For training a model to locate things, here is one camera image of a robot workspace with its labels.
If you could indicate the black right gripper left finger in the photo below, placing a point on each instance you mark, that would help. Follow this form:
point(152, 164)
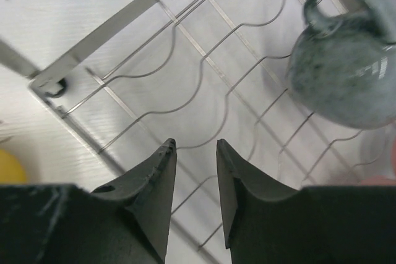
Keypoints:
point(126, 220)

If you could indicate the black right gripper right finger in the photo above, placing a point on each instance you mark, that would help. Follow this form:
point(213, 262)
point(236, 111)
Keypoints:
point(265, 221)

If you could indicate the tall pink cup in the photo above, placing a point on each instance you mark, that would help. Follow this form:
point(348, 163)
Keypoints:
point(386, 175)

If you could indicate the yellow enamel mug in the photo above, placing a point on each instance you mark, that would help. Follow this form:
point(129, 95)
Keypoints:
point(12, 171)

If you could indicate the dark speckled grey mug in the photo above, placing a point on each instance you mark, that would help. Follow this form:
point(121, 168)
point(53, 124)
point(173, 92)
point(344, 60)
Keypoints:
point(343, 67)

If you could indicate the stainless steel dish rack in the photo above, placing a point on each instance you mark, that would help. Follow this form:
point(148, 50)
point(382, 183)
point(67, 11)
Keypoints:
point(194, 70)

